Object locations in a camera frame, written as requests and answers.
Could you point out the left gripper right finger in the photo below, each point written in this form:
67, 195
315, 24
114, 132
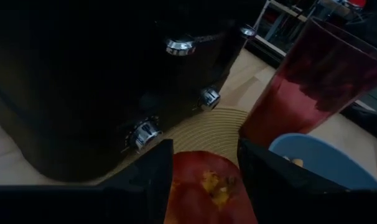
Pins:
300, 199

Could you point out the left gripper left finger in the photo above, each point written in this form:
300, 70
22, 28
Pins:
82, 205

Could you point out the blue bowl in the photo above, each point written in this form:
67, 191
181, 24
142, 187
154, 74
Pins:
325, 158

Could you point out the red faceted plastic tumbler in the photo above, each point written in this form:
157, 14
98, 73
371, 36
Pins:
300, 93

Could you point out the red apple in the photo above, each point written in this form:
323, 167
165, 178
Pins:
194, 193

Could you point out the beige cereal pieces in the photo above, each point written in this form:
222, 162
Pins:
297, 161

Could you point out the round woven tan placemat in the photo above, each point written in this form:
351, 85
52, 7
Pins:
207, 130

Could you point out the black four-slot toaster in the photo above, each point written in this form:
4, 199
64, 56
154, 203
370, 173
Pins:
82, 77

